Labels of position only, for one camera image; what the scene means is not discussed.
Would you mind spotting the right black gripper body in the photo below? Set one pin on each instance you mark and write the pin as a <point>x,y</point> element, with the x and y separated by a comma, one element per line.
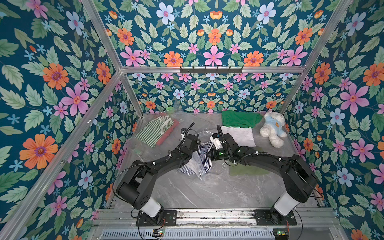
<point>214,153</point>

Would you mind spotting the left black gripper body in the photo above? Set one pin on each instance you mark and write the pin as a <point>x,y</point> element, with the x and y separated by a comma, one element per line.
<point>195,148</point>

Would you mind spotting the blue white striped garment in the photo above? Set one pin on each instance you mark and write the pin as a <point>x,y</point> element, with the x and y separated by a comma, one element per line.
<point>199,164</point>

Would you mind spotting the olive green checkered-trim garment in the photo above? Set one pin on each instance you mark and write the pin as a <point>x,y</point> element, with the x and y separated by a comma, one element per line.
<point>241,170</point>

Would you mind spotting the green t-shirt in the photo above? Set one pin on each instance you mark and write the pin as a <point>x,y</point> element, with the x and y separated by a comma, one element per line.
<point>240,119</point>

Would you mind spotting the clear plastic vacuum bag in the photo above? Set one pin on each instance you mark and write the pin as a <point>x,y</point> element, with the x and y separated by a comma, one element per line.
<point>176,140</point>

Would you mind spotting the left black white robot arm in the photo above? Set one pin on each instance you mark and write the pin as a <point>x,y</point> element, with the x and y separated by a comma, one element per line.
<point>138,183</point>

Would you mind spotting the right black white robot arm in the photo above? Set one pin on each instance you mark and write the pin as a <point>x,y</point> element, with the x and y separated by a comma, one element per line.
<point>299,180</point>

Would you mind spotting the red garment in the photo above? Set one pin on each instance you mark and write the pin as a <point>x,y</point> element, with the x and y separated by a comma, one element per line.
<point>167,127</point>

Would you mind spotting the green white striped garment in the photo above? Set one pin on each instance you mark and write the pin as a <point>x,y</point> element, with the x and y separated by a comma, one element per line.
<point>151,133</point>

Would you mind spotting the white teddy bear blue shirt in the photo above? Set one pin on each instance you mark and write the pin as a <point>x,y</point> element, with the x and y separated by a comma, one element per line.
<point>273,128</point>

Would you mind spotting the black wall hook rail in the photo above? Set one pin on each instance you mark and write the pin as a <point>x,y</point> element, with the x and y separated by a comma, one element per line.
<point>210,70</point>

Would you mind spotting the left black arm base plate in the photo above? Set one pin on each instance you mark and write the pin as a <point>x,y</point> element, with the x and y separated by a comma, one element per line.
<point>164,218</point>

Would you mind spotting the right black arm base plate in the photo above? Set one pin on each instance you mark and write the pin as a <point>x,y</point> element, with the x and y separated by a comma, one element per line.
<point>273,218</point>

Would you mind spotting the aluminium front rail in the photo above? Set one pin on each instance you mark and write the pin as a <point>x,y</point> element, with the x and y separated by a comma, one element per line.
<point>233,217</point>

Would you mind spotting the white slotted cable duct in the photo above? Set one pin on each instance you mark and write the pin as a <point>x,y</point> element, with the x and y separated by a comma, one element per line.
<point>189,234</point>

